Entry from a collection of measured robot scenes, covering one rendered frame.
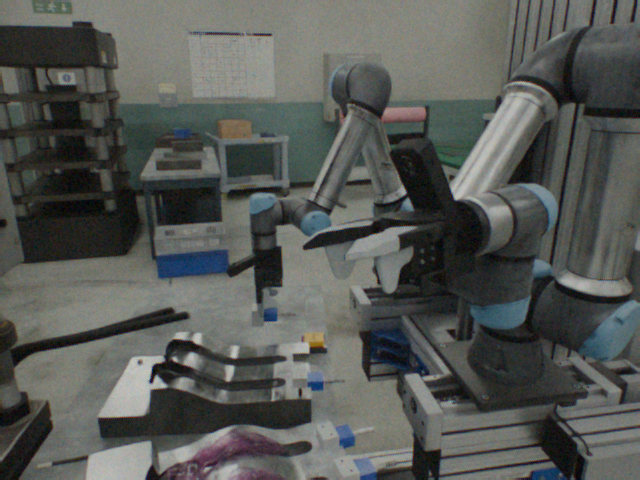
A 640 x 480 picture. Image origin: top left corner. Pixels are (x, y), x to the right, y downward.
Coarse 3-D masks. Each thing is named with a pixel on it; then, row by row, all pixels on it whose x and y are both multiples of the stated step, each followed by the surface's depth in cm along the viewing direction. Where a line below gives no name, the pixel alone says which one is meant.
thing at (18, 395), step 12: (0, 312) 117; (0, 324) 117; (0, 360) 118; (12, 360) 122; (0, 372) 119; (12, 372) 122; (0, 384) 120; (12, 384) 122; (0, 396) 121; (12, 396) 122; (24, 396) 126; (0, 408) 121; (12, 408) 122; (24, 408) 124; (36, 408) 128; (0, 420) 121; (12, 420) 122; (24, 420) 123
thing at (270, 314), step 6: (252, 306) 147; (252, 312) 144; (264, 312) 146; (270, 312) 146; (276, 312) 146; (282, 312) 148; (288, 312) 148; (294, 312) 148; (252, 318) 145; (258, 318) 145; (264, 318) 145; (270, 318) 146; (276, 318) 146; (252, 324) 145; (258, 324) 146; (264, 324) 146
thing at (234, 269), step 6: (246, 258) 141; (252, 258) 139; (258, 258) 139; (234, 264) 141; (240, 264) 139; (246, 264) 139; (252, 264) 139; (228, 270) 140; (234, 270) 140; (240, 270) 140; (234, 276) 142
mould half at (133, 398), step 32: (224, 352) 134; (256, 352) 136; (288, 352) 135; (128, 384) 126; (160, 384) 113; (192, 384) 116; (288, 384) 121; (128, 416) 114; (160, 416) 115; (192, 416) 115; (224, 416) 116; (256, 416) 116; (288, 416) 117
